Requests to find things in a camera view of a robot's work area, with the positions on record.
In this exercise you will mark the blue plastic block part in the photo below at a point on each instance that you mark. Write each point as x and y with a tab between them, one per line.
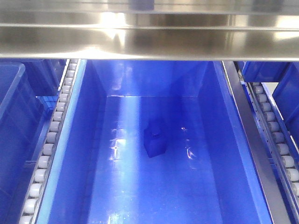
155	141

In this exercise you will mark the large blue target bin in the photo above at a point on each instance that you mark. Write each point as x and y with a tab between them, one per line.
103	175

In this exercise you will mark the roller track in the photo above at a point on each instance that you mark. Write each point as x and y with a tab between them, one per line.
37	185
277	139

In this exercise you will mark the left roller track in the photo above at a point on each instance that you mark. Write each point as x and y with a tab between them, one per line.
37	185

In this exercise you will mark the blue bin at right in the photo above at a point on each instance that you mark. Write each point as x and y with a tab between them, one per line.
286	96

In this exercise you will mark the steel upper shelf beam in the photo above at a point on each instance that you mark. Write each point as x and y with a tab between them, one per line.
258	30

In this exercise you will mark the right roller track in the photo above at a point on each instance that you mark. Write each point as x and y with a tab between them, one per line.
277	139

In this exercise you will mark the blue bin at left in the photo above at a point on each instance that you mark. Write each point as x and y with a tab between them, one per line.
20	114

